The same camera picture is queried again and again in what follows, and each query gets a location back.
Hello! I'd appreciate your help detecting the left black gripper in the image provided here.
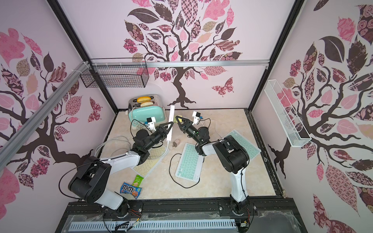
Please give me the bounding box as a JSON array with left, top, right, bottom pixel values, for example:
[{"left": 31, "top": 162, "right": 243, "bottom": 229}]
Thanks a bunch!
[{"left": 143, "top": 121, "right": 172, "bottom": 151}]

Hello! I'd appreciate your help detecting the white power strip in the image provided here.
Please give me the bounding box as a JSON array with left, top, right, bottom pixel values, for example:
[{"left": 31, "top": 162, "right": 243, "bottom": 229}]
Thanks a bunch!
[{"left": 166, "top": 105, "right": 175, "bottom": 143}]

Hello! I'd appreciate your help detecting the yellow wireless keyboard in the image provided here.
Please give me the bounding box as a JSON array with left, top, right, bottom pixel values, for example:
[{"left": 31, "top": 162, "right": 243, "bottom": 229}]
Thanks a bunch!
[{"left": 132, "top": 146, "right": 170, "bottom": 178}]

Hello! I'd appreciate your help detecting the white charging cable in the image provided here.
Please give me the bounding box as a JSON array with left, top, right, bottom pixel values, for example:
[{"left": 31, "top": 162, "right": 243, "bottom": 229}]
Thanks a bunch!
[{"left": 203, "top": 117, "right": 228, "bottom": 139}]

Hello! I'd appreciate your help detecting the black charging cable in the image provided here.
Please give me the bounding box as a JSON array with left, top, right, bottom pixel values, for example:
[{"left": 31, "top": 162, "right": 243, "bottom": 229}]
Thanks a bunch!
[{"left": 168, "top": 153, "right": 202, "bottom": 189}]

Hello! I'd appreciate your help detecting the green wireless keyboard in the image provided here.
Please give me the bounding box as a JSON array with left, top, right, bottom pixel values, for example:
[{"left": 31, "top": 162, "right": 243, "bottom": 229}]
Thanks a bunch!
[{"left": 175, "top": 143, "right": 204, "bottom": 182}]

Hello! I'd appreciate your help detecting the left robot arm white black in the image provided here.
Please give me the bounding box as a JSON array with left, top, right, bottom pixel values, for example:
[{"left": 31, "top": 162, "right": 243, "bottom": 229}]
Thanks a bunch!
[{"left": 68, "top": 121, "right": 173, "bottom": 217}]

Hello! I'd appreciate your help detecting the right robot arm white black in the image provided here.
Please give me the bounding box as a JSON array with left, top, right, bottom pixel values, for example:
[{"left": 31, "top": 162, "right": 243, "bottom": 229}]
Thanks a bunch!
[{"left": 176, "top": 116, "right": 250, "bottom": 215}]

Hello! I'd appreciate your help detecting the mint green toaster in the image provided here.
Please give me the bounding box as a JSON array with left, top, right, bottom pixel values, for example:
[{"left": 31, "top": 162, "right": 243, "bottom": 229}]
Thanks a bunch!
[{"left": 127, "top": 94, "right": 166, "bottom": 129}]

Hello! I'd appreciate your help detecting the yellow bread slice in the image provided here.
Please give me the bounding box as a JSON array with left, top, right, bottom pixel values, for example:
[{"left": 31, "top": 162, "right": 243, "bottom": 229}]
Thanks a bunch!
[{"left": 137, "top": 96, "right": 152, "bottom": 103}]

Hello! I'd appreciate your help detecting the green snack packet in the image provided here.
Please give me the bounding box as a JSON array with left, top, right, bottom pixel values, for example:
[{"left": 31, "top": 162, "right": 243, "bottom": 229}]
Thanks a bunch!
[{"left": 132, "top": 175, "right": 144, "bottom": 187}]

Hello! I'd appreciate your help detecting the blue m&m's candy bag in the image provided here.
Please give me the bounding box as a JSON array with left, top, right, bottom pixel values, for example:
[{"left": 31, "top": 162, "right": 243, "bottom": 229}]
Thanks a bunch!
[{"left": 120, "top": 182, "right": 142, "bottom": 200}]

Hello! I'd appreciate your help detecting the grey power strip cord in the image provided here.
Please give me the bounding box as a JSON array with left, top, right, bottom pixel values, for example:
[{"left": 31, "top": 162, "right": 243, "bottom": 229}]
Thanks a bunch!
[{"left": 92, "top": 135, "right": 170, "bottom": 164}]

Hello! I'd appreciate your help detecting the black wire basket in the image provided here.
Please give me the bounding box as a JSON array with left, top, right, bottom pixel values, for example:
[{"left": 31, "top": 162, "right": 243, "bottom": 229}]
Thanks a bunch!
[{"left": 80, "top": 58, "right": 150, "bottom": 88}]

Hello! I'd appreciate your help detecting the white vented cable duct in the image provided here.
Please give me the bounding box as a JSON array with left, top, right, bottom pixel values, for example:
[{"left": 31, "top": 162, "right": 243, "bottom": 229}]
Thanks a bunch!
[{"left": 66, "top": 219, "right": 236, "bottom": 233}]

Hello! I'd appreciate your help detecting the white wire shelf basket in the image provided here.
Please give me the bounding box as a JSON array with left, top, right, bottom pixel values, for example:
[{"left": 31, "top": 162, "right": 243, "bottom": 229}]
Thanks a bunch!
[{"left": 264, "top": 80, "right": 311, "bottom": 147}]

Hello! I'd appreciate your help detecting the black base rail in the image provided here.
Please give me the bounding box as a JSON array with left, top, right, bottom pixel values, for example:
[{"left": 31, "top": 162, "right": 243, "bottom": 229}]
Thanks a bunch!
[{"left": 64, "top": 196, "right": 297, "bottom": 218}]

